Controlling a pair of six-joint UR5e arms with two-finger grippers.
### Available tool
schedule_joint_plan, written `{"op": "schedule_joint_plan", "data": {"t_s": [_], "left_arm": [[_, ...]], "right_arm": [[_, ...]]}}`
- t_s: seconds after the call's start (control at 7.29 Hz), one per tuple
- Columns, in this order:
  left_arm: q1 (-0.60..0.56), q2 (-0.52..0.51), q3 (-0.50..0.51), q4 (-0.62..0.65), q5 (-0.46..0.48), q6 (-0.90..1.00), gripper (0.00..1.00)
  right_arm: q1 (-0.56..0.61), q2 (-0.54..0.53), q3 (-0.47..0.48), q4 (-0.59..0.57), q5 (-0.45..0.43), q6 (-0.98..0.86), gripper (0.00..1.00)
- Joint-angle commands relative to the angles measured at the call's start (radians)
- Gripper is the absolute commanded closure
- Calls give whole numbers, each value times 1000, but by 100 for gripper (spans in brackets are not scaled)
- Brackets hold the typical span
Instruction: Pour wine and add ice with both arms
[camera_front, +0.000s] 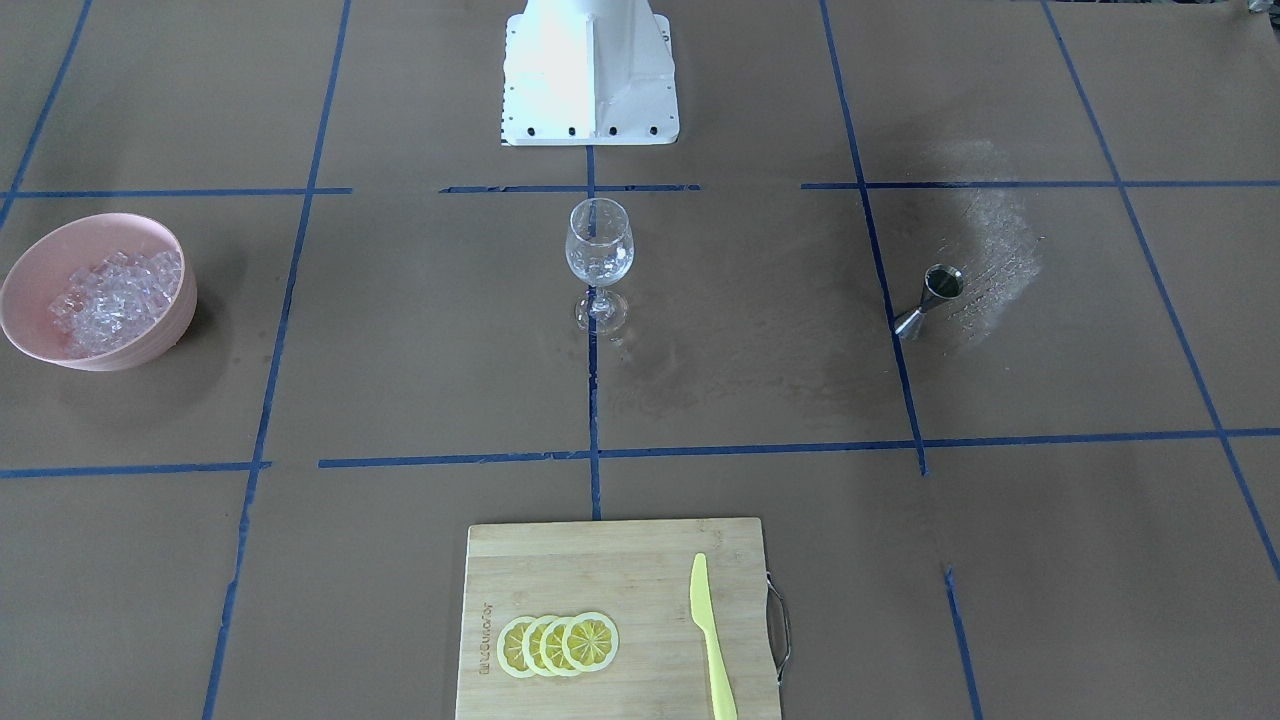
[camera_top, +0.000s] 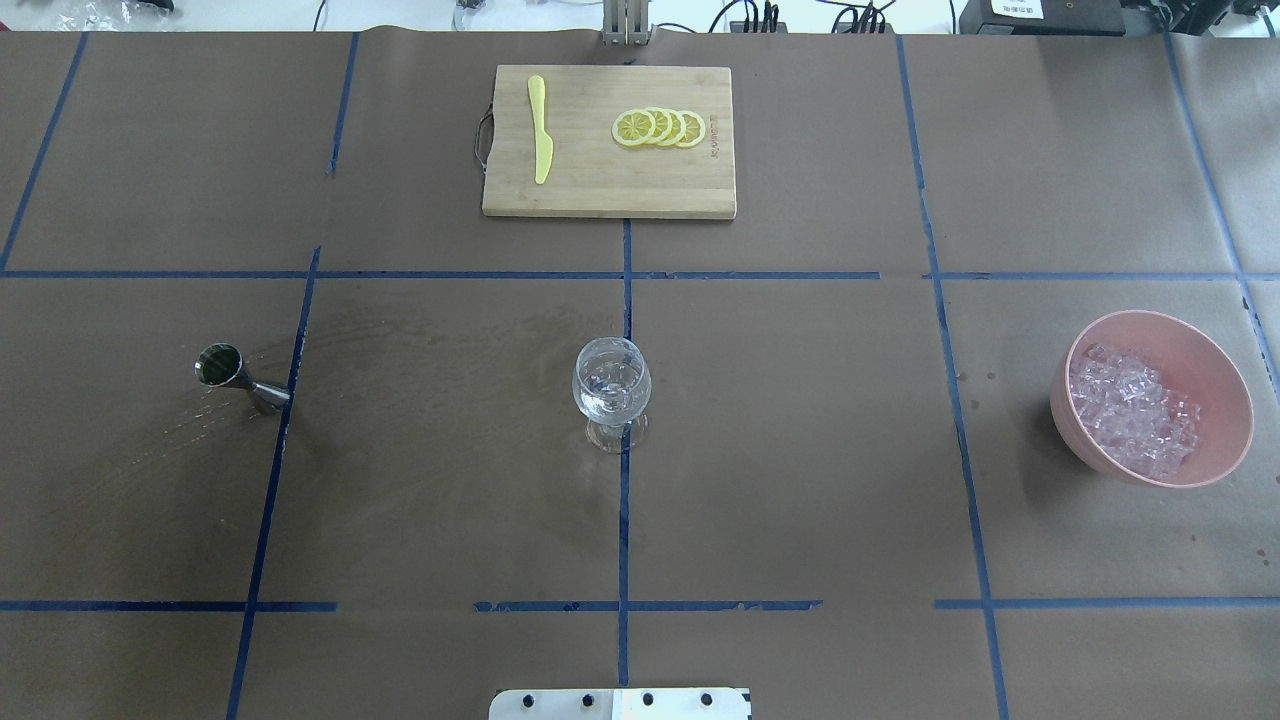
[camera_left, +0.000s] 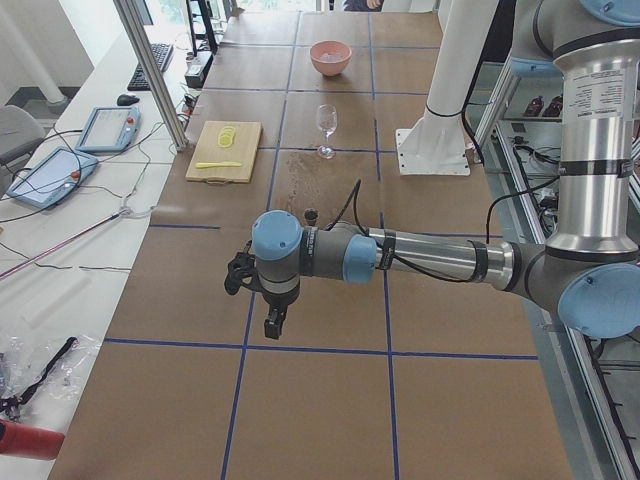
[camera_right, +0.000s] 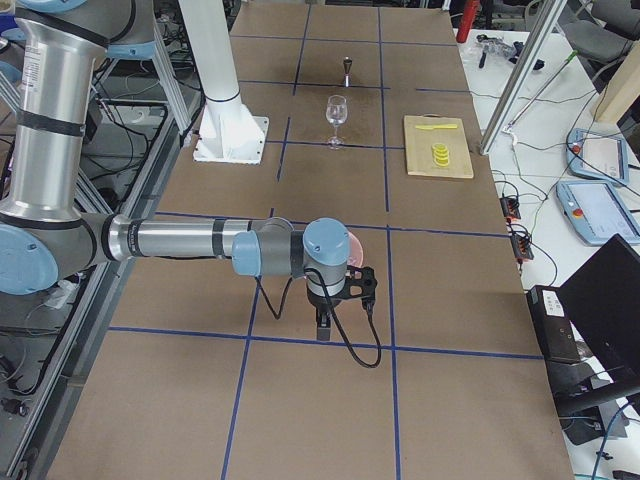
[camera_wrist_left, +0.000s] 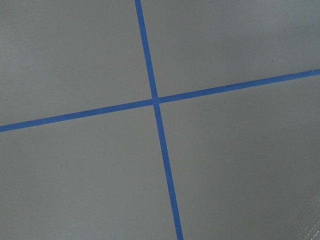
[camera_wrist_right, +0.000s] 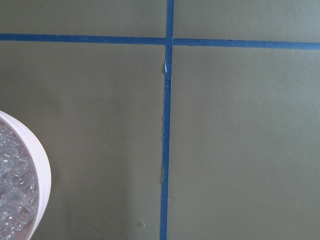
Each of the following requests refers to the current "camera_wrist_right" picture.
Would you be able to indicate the clear ice cube pile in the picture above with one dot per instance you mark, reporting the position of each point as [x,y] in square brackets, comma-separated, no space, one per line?
[18,182]

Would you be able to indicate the pink bowl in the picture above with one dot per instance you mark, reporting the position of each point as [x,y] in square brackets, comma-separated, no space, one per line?
[43,175]

